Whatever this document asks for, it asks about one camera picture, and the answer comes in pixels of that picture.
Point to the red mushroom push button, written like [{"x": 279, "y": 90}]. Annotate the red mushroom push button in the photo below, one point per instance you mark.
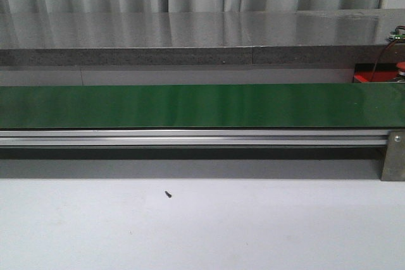
[{"x": 400, "y": 77}]

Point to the grey metal bracket plate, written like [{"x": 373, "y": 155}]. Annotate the grey metal bracket plate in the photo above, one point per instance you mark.
[{"x": 394, "y": 163}]

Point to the red plate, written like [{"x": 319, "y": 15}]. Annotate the red plate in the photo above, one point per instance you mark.
[{"x": 383, "y": 73}]

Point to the green conveyor belt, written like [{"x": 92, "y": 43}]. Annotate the green conveyor belt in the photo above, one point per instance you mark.
[{"x": 306, "y": 105}]

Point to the small green circuit board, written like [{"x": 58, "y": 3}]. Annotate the small green circuit board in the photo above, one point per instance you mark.
[{"x": 397, "y": 34}]

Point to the aluminium conveyor rail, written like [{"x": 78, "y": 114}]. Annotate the aluminium conveyor rail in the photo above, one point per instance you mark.
[{"x": 174, "y": 137}]

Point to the grey stone shelf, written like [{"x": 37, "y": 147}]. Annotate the grey stone shelf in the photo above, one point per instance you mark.
[{"x": 258, "y": 37}]

